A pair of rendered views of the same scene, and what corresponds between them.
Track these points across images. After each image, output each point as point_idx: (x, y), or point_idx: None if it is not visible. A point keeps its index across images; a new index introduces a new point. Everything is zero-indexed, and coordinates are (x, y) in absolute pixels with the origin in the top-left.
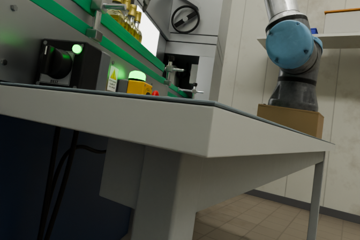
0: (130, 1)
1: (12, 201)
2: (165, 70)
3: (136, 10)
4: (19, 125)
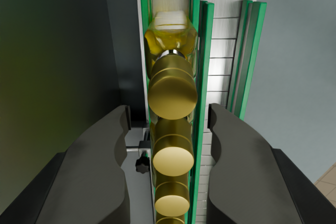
0: (189, 196)
1: None
2: None
3: (192, 145)
4: None
